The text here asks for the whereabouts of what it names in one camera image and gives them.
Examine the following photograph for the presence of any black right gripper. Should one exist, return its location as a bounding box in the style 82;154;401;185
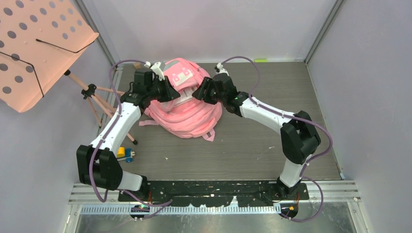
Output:
191;77;226;106

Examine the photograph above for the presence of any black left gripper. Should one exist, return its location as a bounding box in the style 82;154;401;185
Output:
147;76;180;103

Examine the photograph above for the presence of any pink student backpack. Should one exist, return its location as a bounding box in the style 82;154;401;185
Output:
139;58;223;142

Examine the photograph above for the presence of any white ruler set package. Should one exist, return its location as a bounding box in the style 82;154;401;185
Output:
173;85;198;106

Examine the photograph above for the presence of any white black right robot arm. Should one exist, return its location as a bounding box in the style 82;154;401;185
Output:
192;73;321;199

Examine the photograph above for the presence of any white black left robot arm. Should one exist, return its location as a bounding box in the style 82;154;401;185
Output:
76;68;180;201

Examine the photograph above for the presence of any small wooden cube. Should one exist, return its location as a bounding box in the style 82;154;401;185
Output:
133;62;142;69

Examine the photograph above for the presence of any green sticky note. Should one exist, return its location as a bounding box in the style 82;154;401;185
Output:
254;59;268;63

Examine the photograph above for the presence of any yellow blue toy car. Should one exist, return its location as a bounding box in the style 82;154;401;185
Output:
116;147;135;163

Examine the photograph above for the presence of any pink perforated music stand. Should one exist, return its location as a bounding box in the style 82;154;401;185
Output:
0;0;138;145

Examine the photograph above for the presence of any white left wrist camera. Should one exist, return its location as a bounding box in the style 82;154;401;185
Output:
144;61;165;81

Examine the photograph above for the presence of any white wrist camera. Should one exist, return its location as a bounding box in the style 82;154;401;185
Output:
214;63;229;76
144;61;165;81

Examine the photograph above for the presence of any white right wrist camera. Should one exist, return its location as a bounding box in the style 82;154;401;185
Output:
214;63;229;76

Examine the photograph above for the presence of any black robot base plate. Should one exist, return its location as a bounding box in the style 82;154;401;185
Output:
118;180;309;207

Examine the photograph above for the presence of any white slotted cable duct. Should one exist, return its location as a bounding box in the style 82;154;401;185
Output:
80;203;281;215

